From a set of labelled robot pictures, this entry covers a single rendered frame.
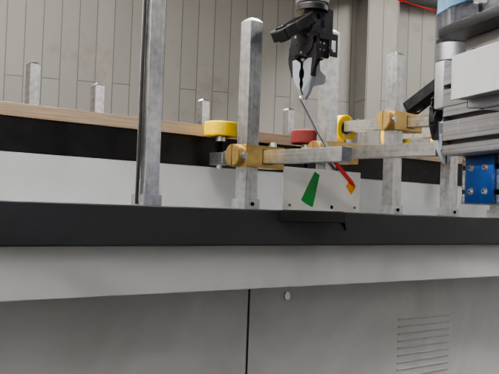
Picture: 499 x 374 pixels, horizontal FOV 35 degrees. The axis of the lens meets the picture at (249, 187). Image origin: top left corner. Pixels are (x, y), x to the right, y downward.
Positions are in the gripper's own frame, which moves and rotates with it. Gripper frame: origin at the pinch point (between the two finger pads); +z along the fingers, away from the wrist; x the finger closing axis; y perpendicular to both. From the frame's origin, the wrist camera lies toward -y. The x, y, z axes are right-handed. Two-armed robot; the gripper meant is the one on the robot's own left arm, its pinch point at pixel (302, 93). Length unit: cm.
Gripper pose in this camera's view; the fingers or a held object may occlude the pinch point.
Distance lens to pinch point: 176.7
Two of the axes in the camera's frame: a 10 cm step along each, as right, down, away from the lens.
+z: -0.4, 10.0, -0.2
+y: 7.6, 0.4, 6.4
